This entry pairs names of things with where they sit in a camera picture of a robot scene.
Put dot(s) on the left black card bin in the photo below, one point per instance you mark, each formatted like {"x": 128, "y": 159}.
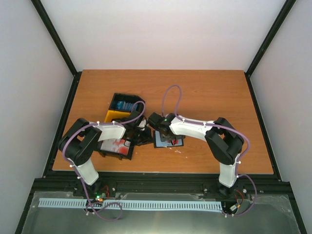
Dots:
{"x": 118, "y": 156}

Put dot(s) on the right black frame post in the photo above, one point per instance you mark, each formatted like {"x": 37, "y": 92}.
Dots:
{"x": 280, "y": 18}

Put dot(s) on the right black card bin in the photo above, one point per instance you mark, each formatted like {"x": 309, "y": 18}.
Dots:
{"x": 128, "y": 98}

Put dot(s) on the black card bin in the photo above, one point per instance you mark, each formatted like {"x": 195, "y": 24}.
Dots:
{"x": 118, "y": 156}
{"x": 128, "y": 98}

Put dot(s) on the black card holder wallet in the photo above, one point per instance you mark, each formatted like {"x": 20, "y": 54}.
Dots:
{"x": 158, "y": 143}

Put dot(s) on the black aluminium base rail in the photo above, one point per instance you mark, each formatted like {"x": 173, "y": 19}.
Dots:
{"x": 206, "y": 186}

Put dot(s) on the red white card stack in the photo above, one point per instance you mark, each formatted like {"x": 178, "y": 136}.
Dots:
{"x": 119, "y": 146}

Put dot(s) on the small electronics board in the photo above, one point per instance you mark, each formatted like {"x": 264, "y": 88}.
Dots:
{"x": 102, "y": 194}

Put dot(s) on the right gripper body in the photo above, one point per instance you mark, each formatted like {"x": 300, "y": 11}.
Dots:
{"x": 170, "y": 137}

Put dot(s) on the black frame post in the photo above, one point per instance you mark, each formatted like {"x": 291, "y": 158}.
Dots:
{"x": 40, "y": 9}
{"x": 280, "y": 18}

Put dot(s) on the left black frame post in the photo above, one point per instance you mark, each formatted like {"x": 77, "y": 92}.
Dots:
{"x": 40, "y": 9}

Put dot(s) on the blue card stack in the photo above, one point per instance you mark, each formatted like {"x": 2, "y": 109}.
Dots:
{"x": 124, "y": 106}

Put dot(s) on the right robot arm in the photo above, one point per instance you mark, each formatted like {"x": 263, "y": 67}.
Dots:
{"x": 224, "y": 141}

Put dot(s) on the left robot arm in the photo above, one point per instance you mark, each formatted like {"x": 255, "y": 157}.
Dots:
{"x": 84, "y": 137}

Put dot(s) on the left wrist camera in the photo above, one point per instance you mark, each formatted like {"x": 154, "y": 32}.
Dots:
{"x": 142, "y": 124}

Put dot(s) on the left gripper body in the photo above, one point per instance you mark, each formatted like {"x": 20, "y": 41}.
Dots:
{"x": 140, "y": 138}

